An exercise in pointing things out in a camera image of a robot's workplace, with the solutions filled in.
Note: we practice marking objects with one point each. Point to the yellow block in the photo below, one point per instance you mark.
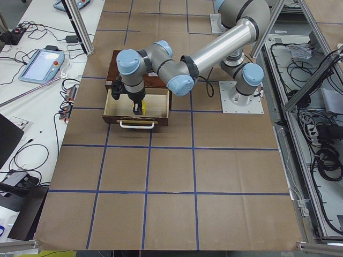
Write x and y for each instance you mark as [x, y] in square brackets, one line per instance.
[143, 107]

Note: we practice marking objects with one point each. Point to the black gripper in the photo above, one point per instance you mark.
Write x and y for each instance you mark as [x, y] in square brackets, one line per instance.
[136, 97]

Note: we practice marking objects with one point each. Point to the black power adapter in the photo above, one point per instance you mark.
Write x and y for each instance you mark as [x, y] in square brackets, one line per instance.
[71, 39]

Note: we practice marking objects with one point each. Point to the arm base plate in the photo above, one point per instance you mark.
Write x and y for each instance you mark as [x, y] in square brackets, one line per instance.
[234, 103]
[216, 26]

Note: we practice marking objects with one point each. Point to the teach pendant with screen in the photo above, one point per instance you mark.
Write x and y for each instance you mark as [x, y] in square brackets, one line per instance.
[43, 66]

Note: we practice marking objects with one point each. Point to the aluminium frame post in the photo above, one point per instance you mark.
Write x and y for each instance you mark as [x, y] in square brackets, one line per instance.
[78, 25]

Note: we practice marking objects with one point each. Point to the dark wooden drawer cabinet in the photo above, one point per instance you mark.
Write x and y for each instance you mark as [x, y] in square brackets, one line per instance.
[131, 67]

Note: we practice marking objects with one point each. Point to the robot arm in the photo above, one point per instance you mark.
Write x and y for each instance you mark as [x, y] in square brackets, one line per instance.
[245, 21]

